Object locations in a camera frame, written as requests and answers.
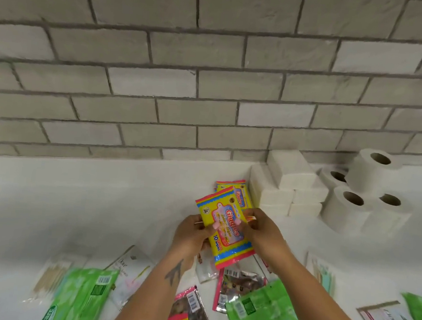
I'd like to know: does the person's left hand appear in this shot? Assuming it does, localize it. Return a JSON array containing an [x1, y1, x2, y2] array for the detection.
[[168, 212, 217, 264]]

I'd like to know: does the person's right hand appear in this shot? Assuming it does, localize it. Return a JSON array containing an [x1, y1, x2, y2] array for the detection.
[[233, 207, 295, 267]]

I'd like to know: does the person's right forearm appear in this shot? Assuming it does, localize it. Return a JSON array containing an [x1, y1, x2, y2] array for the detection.
[[264, 249, 379, 320]]

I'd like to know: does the person's left forearm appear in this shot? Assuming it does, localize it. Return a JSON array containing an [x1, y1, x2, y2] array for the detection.
[[109, 248, 196, 320]]

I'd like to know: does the white folded napkin stack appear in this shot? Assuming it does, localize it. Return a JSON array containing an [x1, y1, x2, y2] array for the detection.
[[292, 176, 330, 207], [265, 148, 319, 192], [257, 202, 291, 219], [247, 163, 297, 209], [288, 201, 323, 220]]

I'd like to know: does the small clear sachet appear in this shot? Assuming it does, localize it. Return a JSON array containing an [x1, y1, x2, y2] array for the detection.
[[194, 250, 222, 285]]

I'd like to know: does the pink-edged brown snack packet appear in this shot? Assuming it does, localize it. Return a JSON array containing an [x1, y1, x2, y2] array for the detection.
[[213, 261, 270, 317], [170, 284, 218, 320]]

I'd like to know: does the clear pack of cotton swabs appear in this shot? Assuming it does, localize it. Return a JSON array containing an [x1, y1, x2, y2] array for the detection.
[[303, 251, 339, 296]]

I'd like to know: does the white toilet paper roll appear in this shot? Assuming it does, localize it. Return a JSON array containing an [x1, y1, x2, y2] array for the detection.
[[317, 165, 350, 192], [344, 146, 404, 198], [319, 184, 376, 238], [361, 190, 415, 240]]

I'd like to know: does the clear bag of toothpicks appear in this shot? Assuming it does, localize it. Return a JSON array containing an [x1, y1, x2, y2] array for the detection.
[[22, 253, 83, 309]]

